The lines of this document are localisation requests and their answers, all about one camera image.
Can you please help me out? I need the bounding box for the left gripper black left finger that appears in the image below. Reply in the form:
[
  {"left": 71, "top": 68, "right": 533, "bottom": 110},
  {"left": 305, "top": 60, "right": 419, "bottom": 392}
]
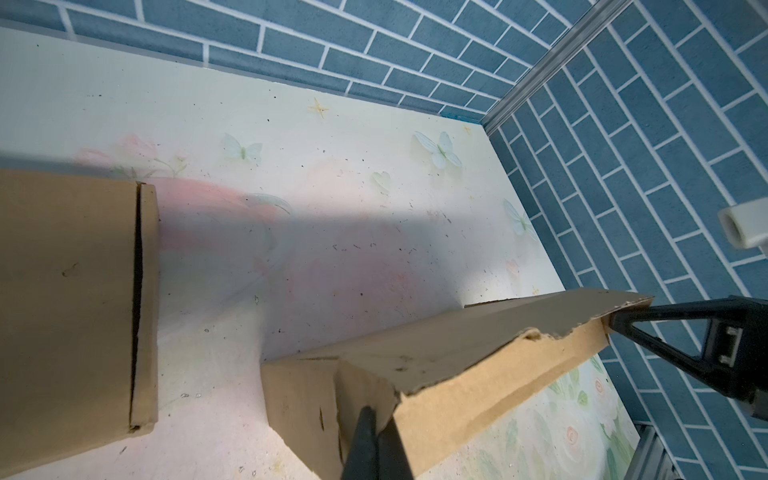
[{"left": 341, "top": 406, "right": 378, "bottom": 480}]

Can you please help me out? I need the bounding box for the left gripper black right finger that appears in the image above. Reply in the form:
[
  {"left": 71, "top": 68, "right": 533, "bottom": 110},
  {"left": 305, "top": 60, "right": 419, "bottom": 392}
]
[{"left": 377, "top": 419, "right": 414, "bottom": 480}]

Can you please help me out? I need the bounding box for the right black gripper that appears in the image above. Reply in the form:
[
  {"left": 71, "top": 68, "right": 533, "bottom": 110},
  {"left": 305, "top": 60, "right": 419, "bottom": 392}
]
[{"left": 608, "top": 296, "right": 767, "bottom": 420}]

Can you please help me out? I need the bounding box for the brown cardboard box stack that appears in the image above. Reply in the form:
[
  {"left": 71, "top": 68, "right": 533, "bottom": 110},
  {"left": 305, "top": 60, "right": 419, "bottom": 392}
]
[{"left": 261, "top": 288, "right": 652, "bottom": 479}]

